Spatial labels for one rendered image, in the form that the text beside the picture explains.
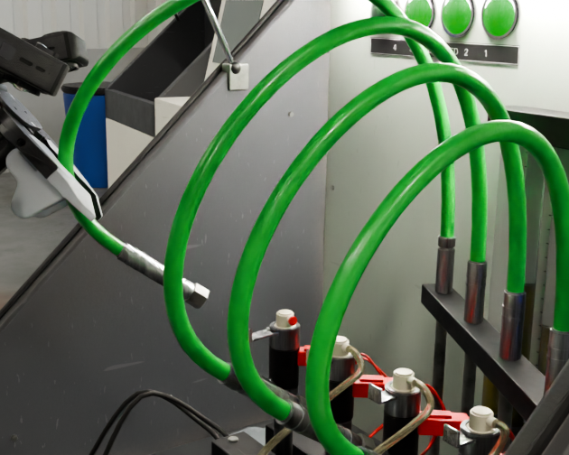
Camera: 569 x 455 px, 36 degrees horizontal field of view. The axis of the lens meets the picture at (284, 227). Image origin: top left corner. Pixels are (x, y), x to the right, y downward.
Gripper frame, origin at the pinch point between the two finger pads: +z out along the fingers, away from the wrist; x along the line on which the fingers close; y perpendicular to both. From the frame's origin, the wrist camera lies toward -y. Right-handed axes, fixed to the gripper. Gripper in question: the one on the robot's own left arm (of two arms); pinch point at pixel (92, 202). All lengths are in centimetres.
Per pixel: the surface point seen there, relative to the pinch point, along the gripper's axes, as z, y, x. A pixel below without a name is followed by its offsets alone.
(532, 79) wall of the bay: 19.7, -39.6, -8.3
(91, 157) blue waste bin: -120, 73, -592
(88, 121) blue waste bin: -140, 55, -584
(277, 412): 22.4, -3.0, 21.1
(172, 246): 9.1, -5.0, 18.8
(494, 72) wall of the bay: 16.7, -38.4, -12.2
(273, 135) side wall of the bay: 4.3, -17.6, -32.2
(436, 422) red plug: 32.4, -10.1, 13.8
